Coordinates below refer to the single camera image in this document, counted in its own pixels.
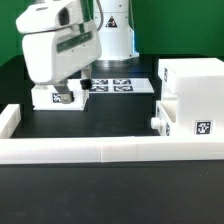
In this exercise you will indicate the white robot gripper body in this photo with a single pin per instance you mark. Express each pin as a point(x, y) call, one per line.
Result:
point(59, 39)

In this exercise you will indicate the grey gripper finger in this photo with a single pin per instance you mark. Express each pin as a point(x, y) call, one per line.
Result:
point(64, 92)
point(85, 81)

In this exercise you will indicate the white drawer box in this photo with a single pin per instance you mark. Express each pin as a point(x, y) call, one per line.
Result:
point(165, 118)
point(49, 97)

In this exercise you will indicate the white front drawer box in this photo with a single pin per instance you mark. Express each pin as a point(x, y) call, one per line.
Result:
point(165, 118)

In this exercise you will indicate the white drawer cabinet frame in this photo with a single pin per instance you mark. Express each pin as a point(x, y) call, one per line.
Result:
point(197, 85)

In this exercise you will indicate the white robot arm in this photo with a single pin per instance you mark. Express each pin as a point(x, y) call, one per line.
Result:
point(116, 35)

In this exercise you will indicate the white fiducial marker sheet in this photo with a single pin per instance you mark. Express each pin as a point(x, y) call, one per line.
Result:
point(121, 85)

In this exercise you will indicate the white U-shaped table fence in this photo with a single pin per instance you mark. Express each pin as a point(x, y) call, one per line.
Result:
point(100, 150)

